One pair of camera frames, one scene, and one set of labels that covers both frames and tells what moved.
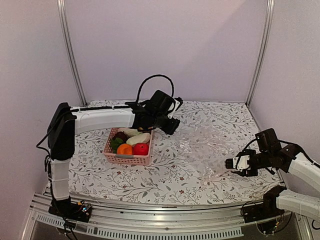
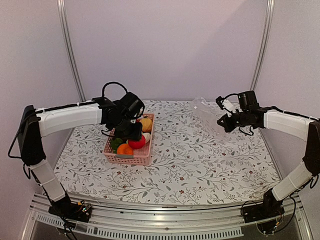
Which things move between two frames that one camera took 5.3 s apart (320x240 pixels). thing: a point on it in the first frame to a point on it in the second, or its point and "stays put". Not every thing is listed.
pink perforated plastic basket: (130, 159) stays put
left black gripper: (171, 129) to (136, 135)
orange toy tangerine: (124, 149) stays put
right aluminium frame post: (270, 8) stays put
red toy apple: (140, 149) to (137, 144)
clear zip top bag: (206, 146) to (205, 116)
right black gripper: (245, 173) to (228, 127)
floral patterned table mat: (169, 178) stays put
